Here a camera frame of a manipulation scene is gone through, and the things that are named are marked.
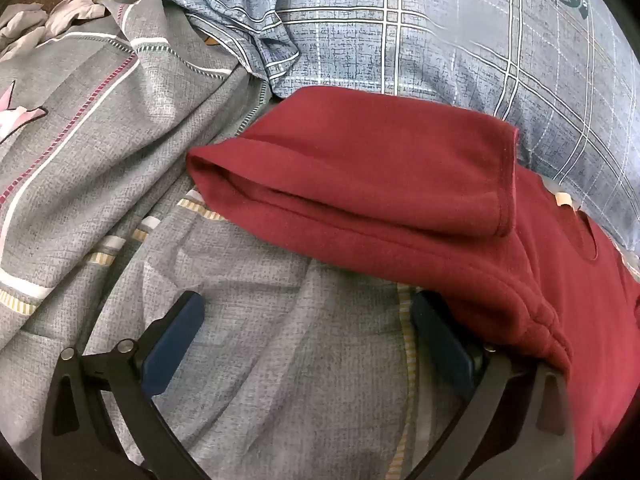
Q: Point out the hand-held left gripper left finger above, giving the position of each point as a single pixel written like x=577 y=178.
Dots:
x=170 y=342

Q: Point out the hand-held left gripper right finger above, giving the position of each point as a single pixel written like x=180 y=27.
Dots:
x=442 y=345

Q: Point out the dark red sweater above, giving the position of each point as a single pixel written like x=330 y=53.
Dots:
x=380 y=180

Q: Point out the grey striped bed sheet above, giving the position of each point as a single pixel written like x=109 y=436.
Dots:
x=150 y=220

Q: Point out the blue plaid pillow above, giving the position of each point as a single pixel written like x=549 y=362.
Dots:
x=430 y=35

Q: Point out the light grey crumpled cloth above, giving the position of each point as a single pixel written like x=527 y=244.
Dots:
x=35 y=22

